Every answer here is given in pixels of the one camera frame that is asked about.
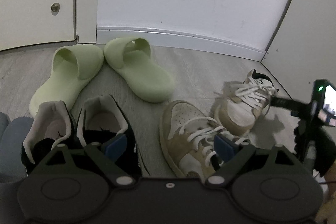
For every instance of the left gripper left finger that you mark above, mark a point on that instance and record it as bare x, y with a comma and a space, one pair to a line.
105, 158

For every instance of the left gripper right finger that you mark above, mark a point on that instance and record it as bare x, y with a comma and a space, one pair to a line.
234, 156

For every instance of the black puma sneaker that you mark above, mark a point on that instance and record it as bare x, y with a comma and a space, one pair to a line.
100, 120
53, 125

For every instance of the beige jordan sneaker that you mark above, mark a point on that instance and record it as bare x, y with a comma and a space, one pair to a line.
186, 137
245, 103

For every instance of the light green slide sandal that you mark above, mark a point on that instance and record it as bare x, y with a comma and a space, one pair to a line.
72, 68
131, 59

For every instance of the grey-blue slide sandal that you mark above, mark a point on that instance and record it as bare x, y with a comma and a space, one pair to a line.
4, 122
13, 135

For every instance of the white cabinet panel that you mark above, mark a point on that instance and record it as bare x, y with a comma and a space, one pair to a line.
303, 49

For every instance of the metal door stopper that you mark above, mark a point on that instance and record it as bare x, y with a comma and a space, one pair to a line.
55, 8

